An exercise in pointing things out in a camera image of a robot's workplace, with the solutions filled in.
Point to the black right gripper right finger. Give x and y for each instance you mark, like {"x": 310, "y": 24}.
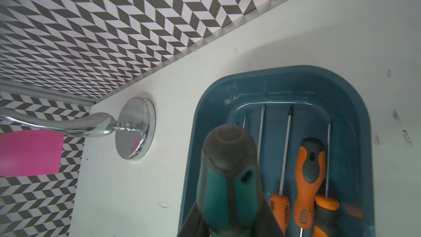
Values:
{"x": 266, "y": 224}

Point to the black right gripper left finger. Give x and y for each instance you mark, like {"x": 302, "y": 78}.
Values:
{"x": 194, "y": 225}

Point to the orange handle long screwdriver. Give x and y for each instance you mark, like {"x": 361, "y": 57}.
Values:
{"x": 279, "y": 203}

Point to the green black handle screwdriver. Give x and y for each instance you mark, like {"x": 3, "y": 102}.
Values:
{"x": 229, "y": 193}

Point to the black orange collar screwdriver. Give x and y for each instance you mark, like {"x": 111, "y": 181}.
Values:
{"x": 326, "y": 219}

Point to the orange black handle screwdriver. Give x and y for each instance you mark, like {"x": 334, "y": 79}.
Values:
{"x": 310, "y": 171}

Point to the blue transparent handle screwdriver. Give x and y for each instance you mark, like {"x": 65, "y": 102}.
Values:
{"x": 260, "y": 136}

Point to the teal plastic storage box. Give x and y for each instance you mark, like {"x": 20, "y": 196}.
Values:
{"x": 317, "y": 96}

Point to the chrome glass holder stand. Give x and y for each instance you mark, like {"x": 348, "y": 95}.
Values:
{"x": 135, "y": 126}

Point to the pink plastic wine glass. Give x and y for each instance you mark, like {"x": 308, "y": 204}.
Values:
{"x": 31, "y": 153}

